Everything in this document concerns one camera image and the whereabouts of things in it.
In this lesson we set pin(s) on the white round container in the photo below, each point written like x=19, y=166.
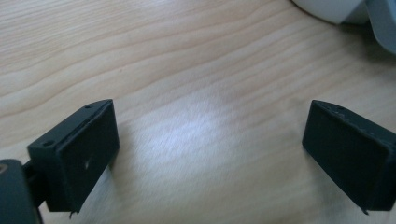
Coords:
x=333, y=7

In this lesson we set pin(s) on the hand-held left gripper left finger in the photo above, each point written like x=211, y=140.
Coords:
x=77, y=155

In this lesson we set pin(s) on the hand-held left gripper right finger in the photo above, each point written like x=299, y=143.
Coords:
x=348, y=149

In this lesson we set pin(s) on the grey-blue plastic object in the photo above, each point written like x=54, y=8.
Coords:
x=384, y=21

